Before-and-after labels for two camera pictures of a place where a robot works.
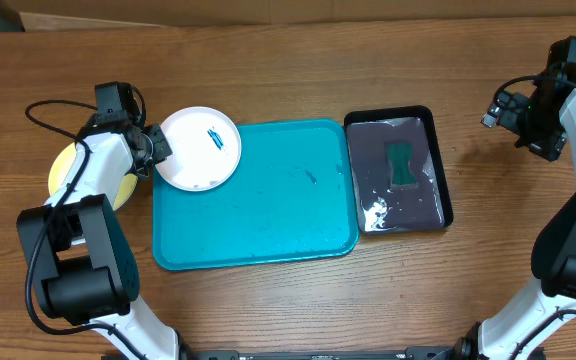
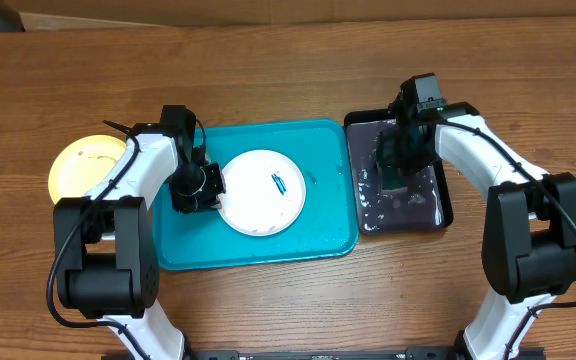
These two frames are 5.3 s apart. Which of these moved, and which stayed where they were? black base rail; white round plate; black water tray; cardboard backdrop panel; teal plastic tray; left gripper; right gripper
Moved: left gripper; white round plate; right gripper
Stayed: black base rail; teal plastic tray; black water tray; cardboard backdrop panel
